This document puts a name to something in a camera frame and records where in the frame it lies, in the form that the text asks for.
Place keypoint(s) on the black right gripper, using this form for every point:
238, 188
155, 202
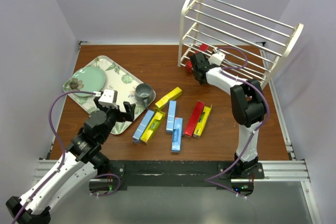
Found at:
206, 59

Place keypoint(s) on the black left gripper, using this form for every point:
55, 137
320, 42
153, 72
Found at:
123, 116

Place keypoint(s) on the yellow toothpaste box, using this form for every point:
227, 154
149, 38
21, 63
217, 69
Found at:
152, 127
202, 122
163, 102

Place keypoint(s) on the red toothpaste box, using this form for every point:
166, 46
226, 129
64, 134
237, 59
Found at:
203, 47
194, 118
189, 67

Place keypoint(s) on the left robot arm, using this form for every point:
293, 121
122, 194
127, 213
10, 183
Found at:
79, 162

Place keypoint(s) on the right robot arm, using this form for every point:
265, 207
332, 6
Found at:
250, 108

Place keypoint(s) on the white metal shelf rack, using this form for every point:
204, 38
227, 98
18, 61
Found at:
256, 46

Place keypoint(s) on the grey ceramic mug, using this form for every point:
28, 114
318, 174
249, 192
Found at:
144, 94

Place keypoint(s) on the green ceramic plate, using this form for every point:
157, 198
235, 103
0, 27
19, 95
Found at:
88, 79

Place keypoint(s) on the blue toothpaste box left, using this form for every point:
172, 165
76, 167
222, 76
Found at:
142, 126

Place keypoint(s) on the blue toothpaste box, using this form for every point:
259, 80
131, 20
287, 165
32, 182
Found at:
177, 135
142, 126
171, 117

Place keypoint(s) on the blue toothpaste box middle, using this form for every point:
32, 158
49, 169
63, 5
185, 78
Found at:
171, 117

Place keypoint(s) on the blue toothpaste box right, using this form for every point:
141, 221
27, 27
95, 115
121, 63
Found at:
177, 135

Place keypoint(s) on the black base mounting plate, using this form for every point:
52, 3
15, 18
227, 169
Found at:
240, 178

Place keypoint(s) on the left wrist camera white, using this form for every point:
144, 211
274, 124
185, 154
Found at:
107, 97

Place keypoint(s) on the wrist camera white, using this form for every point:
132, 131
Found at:
217, 57
107, 97

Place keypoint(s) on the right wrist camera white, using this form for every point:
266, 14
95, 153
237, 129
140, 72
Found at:
217, 57

